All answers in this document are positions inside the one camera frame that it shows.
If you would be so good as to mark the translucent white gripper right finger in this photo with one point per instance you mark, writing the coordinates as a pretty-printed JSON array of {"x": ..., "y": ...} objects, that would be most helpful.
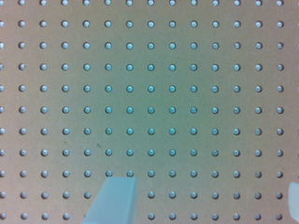
[{"x": 293, "y": 200}]

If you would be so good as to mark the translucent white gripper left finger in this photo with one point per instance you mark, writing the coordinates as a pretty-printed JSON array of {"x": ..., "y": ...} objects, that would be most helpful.
[{"x": 115, "y": 203}]

